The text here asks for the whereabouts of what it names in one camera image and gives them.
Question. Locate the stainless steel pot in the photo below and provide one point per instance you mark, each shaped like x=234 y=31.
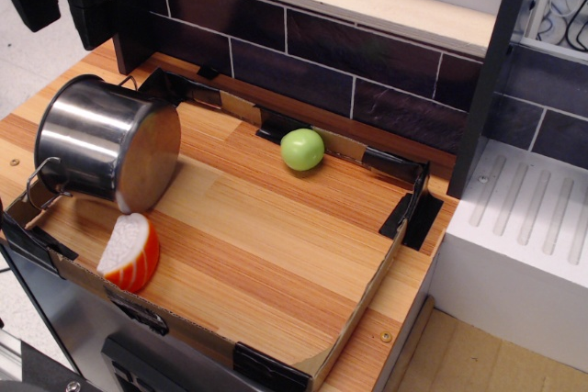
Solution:
x=109 y=142

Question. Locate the white toy sink drainboard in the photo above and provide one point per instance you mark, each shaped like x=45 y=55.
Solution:
x=514 y=258

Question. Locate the dark grey vertical post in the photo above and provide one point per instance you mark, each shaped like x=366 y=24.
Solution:
x=470 y=146

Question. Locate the cardboard fence with black tape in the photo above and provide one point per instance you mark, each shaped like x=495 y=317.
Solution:
x=271 y=278

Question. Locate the green toy apple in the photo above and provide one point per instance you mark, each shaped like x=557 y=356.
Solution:
x=302 y=149

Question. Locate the orange white toy sushi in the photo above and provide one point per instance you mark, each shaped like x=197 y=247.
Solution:
x=132 y=253

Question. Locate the dark tile backsplash shelf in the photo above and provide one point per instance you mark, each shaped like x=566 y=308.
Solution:
x=404 y=86

